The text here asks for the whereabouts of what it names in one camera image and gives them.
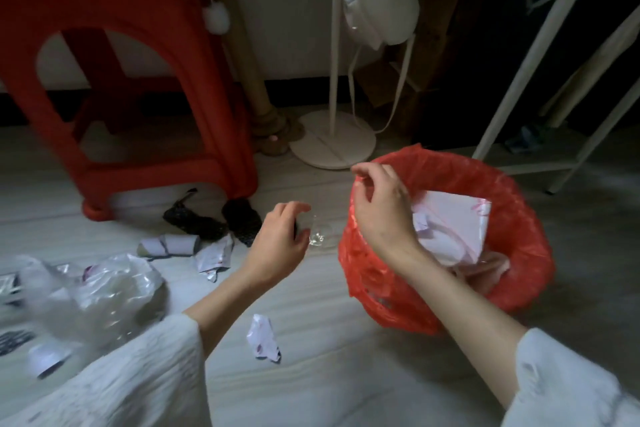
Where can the black white patterned cloth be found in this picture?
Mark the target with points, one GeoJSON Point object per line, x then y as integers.
{"type": "Point", "coordinates": [15, 342]}

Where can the white left sleeve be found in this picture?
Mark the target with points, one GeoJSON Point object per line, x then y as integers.
{"type": "Point", "coordinates": [135, 381]}

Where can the white right sleeve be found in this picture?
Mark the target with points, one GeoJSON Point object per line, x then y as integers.
{"type": "Point", "coordinates": [565, 386]}

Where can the person's left forearm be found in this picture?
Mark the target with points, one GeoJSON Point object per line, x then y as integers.
{"type": "Point", "coordinates": [225, 306]}

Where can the clear plastic box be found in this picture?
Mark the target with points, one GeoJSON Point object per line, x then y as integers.
{"type": "Point", "coordinates": [7, 286]}

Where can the small teal object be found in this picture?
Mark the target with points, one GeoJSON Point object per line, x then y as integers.
{"type": "Point", "coordinates": [525, 137]}

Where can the person's right forearm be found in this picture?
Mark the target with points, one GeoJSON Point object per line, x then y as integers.
{"type": "Point", "coordinates": [465, 326]}

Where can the small white paper scrap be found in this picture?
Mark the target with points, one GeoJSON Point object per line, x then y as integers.
{"type": "Point", "coordinates": [47, 359]}

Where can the white round fan base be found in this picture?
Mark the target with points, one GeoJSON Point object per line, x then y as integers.
{"type": "Point", "coordinates": [330, 141]}

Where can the person's right hand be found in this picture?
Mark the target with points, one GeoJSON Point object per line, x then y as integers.
{"type": "Point", "coordinates": [390, 221]}

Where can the white fan pole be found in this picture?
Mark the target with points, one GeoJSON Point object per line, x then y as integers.
{"type": "Point", "coordinates": [335, 26]}

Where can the dark hanging clothes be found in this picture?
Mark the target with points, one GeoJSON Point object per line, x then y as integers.
{"type": "Point", "coordinates": [490, 16]}

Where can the person's left hand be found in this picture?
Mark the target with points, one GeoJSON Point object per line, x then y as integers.
{"type": "Point", "coordinates": [280, 251]}

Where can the black mesh piece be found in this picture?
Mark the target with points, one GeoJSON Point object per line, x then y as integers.
{"type": "Point", "coordinates": [242, 221]}
{"type": "Point", "coordinates": [192, 221]}

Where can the red-lined waste basket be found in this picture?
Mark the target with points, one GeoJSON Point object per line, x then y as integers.
{"type": "Point", "coordinates": [370, 281]}

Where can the white sleeve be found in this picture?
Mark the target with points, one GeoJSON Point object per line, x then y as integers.
{"type": "Point", "coordinates": [565, 386]}
{"type": "Point", "coordinates": [135, 381]}

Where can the beige leaning roll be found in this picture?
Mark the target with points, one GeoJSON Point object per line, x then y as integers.
{"type": "Point", "coordinates": [595, 71]}

